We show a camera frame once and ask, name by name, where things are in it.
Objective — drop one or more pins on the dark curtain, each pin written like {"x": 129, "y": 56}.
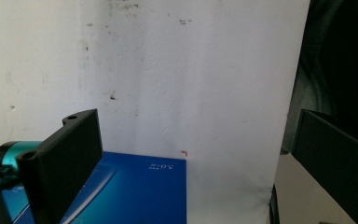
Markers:
{"x": 338, "y": 62}

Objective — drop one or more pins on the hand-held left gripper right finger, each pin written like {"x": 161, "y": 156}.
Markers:
{"x": 338, "y": 161}

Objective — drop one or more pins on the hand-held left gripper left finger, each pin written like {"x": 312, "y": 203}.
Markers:
{"x": 59, "y": 161}

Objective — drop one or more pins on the blue cardboard box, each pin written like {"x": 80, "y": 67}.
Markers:
{"x": 136, "y": 193}

